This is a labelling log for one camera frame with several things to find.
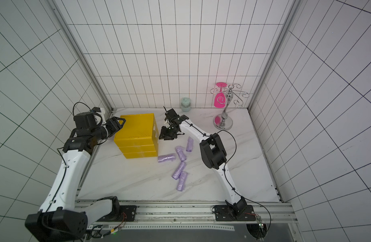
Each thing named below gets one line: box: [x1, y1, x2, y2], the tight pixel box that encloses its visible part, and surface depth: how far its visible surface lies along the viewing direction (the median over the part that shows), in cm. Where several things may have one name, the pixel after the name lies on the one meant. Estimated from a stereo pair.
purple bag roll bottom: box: [176, 170, 189, 192], surface depth 84 cm
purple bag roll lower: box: [171, 161, 186, 180], surface depth 87 cm
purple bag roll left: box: [157, 153, 177, 163], surface depth 92 cm
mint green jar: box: [180, 96, 192, 112], surface depth 117 cm
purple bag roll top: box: [186, 136, 195, 153], surface depth 100 cm
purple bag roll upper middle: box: [174, 145, 187, 162], surface depth 94 cm
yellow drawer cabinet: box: [113, 112, 159, 159], surface depth 81 cm
